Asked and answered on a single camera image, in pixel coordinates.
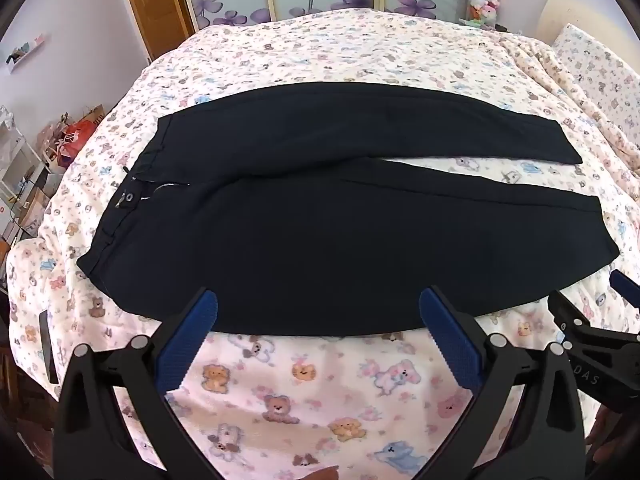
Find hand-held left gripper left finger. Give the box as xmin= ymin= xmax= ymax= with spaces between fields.
xmin=55 ymin=287 xmax=219 ymax=480

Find bear printed pillow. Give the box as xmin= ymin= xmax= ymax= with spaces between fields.
xmin=551 ymin=24 xmax=640 ymax=128

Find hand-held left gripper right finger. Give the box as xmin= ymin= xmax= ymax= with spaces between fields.
xmin=419 ymin=286 xmax=587 ymax=480

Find wooden door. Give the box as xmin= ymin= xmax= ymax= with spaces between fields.
xmin=119 ymin=0 xmax=197 ymax=62

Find red paper bag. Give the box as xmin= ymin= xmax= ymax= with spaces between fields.
xmin=54 ymin=104 xmax=107 ymax=168

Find small wall shelf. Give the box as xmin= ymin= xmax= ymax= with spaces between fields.
xmin=5 ymin=34 xmax=47 ymax=65

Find beige headboard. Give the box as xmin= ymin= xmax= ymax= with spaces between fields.
xmin=541 ymin=0 xmax=640 ymax=58

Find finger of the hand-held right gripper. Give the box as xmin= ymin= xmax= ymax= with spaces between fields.
xmin=609 ymin=269 xmax=640 ymax=309
xmin=547 ymin=290 xmax=592 ymax=347

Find bear printed fleece blanket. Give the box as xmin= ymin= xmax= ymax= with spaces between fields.
xmin=5 ymin=7 xmax=640 ymax=480

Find black pants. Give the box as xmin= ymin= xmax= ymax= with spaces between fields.
xmin=76 ymin=81 xmax=619 ymax=336

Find white storage shelf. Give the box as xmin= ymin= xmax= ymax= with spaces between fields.
xmin=0 ymin=105 xmax=63 ymax=243

